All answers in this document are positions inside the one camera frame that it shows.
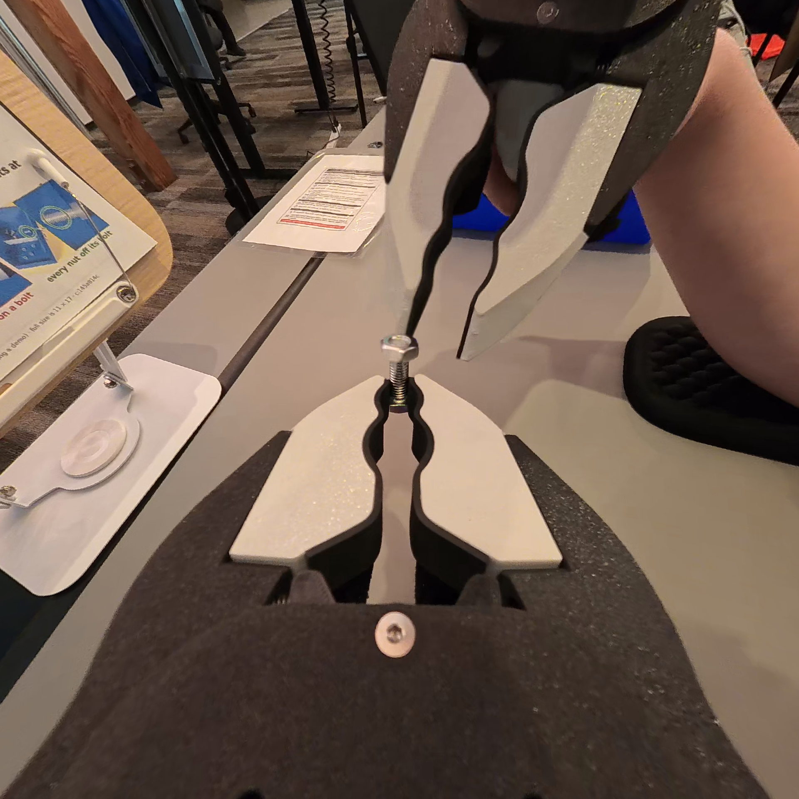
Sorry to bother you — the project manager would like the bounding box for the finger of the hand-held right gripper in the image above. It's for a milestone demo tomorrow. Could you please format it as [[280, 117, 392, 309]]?
[[386, 56, 497, 341], [457, 83, 645, 362]]

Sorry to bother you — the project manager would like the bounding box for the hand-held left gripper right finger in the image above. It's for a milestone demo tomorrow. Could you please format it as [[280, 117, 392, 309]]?
[[409, 373, 564, 574]]

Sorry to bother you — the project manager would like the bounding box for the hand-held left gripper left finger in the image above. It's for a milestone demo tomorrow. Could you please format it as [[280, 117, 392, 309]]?
[[230, 375, 385, 572]]

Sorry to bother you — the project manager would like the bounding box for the blue plastic bin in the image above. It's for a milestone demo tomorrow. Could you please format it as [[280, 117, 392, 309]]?
[[452, 189, 651, 252]]

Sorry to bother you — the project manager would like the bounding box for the silver hex bolt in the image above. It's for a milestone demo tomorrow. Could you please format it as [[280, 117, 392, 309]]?
[[380, 333, 419, 407]]

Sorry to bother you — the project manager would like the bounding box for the person's right forearm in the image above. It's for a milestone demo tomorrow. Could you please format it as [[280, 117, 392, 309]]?
[[633, 28, 799, 466]]

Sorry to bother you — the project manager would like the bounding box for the black desk leg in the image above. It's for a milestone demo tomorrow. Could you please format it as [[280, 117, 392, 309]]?
[[290, 0, 369, 129]]

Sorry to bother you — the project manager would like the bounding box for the laminated instruction sheet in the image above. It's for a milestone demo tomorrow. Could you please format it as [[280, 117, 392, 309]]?
[[242, 153, 385, 253]]

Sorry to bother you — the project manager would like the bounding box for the black floor stand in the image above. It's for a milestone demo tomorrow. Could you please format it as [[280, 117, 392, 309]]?
[[122, 0, 269, 235]]

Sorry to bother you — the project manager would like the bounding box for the black wrist rest pad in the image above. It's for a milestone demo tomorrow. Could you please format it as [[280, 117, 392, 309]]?
[[623, 315, 799, 468]]

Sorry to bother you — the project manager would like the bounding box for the blue cloth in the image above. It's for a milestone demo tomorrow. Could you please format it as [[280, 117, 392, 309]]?
[[81, 0, 164, 110]]

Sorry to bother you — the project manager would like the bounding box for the printed instruction poster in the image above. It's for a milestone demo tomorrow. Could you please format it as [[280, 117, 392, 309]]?
[[0, 103, 158, 382]]

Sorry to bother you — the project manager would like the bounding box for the wooden document stand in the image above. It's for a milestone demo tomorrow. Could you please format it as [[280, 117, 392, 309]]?
[[0, 50, 174, 432]]

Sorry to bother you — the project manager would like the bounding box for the black coiled cable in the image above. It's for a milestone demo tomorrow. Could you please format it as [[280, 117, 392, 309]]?
[[317, 0, 339, 106]]

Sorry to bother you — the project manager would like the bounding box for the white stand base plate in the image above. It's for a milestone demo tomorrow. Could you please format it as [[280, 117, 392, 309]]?
[[0, 352, 222, 597]]

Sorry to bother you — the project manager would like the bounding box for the wire page holder clip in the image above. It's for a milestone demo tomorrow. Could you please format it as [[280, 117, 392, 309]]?
[[34, 155, 139, 305]]

